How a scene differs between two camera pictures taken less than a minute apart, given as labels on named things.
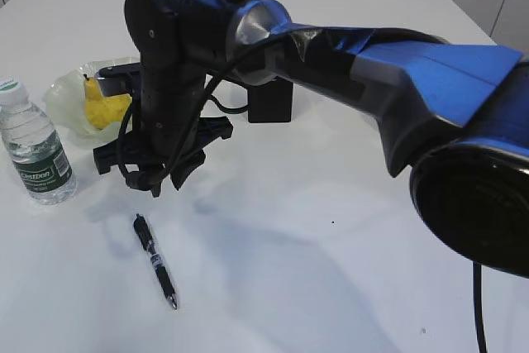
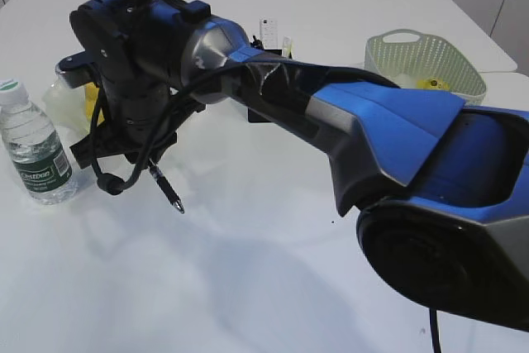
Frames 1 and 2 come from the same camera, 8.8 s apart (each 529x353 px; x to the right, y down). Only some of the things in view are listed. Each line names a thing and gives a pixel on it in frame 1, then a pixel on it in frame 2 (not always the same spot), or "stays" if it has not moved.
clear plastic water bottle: [35, 152] stays
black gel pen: [149, 242] → [166, 189]
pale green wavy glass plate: [65, 103] stays
